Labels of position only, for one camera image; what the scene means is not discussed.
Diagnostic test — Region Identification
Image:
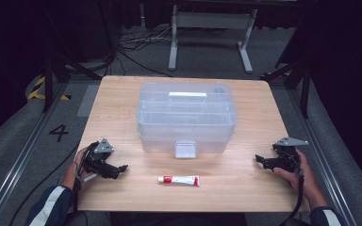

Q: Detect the red and white ointment tube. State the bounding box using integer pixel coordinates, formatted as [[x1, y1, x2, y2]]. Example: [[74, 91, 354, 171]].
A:
[[157, 174, 201, 187]]

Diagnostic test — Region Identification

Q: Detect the aluminium floor rail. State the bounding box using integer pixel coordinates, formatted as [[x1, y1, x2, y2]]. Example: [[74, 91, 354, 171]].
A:
[[286, 89, 361, 226], [0, 82, 69, 226]]

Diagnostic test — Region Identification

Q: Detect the bundle of floor cables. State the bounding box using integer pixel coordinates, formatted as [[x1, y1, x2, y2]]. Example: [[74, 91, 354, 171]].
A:
[[107, 24, 174, 78]]

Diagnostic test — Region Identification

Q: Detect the black tripod stand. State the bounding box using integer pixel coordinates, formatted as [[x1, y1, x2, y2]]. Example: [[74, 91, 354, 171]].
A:
[[41, 51, 104, 114], [259, 57, 313, 120]]

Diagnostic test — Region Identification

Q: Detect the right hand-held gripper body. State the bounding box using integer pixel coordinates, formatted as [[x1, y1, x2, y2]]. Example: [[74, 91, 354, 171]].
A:
[[265, 136, 309, 173]]

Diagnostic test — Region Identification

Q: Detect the yellow and black floor tape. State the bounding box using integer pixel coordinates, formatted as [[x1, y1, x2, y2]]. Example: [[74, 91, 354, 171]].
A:
[[26, 76, 73, 102]]

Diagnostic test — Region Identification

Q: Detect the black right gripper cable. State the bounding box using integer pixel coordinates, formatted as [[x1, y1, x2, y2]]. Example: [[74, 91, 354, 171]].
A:
[[277, 150, 306, 226]]

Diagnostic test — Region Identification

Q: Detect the person's dark clothing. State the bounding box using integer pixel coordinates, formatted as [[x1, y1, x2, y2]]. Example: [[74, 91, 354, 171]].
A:
[[65, 211, 248, 226]]

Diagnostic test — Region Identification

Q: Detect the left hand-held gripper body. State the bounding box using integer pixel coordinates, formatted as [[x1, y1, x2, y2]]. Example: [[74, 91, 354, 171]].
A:
[[80, 138, 121, 181]]

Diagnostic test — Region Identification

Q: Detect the grey metal desk frame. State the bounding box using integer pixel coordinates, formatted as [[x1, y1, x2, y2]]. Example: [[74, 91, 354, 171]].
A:
[[168, 4, 258, 74]]

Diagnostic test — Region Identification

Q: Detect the clear plastic storage box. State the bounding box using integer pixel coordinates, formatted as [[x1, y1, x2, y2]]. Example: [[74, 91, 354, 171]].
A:
[[136, 81, 239, 159]]

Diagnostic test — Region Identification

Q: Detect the person's right hand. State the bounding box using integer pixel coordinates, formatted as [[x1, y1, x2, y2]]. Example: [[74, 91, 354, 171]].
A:
[[272, 150, 321, 202]]

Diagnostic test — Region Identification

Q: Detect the person's left hand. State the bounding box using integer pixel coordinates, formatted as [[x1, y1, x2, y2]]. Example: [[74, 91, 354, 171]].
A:
[[63, 147, 99, 191]]

